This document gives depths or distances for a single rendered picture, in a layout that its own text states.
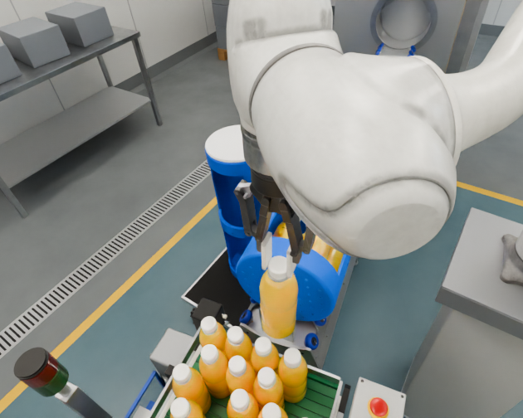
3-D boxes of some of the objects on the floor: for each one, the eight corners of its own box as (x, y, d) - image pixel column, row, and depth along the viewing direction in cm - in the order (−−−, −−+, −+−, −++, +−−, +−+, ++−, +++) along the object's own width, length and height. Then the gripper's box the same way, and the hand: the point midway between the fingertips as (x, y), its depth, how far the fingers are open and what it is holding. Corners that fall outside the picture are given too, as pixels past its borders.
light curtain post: (410, 223, 258) (508, -85, 138) (408, 229, 254) (508, -82, 135) (401, 221, 260) (490, -85, 140) (399, 226, 256) (490, -82, 137)
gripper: (350, 155, 47) (331, 265, 64) (233, 129, 52) (245, 238, 69) (334, 192, 42) (319, 301, 59) (207, 160, 47) (226, 269, 64)
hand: (279, 255), depth 61 cm, fingers closed on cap, 4 cm apart
